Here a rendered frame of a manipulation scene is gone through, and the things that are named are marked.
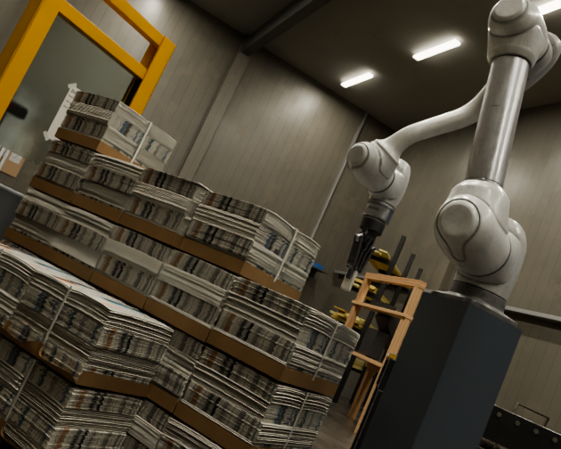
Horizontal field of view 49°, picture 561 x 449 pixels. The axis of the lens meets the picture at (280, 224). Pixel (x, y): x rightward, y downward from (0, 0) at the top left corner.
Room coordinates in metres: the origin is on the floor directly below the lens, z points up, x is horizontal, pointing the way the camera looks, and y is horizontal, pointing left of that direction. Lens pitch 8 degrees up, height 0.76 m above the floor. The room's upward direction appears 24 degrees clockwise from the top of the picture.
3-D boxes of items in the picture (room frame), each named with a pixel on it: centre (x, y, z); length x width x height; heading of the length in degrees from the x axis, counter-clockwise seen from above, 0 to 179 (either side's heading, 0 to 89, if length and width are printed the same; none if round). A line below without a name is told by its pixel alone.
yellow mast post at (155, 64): (3.17, 0.96, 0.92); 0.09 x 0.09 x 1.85; 55
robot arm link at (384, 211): (1.92, -0.27, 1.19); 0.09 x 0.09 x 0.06
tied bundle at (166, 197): (2.31, 0.31, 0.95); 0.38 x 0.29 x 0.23; 144
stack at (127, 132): (2.65, 0.79, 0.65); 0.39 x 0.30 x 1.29; 145
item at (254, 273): (2.08, 0.12, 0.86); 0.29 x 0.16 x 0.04; 53
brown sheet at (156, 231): (2.32, 0.31, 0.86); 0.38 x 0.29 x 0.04; 144
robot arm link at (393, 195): (1.91, -0.26, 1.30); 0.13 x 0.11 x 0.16; 141
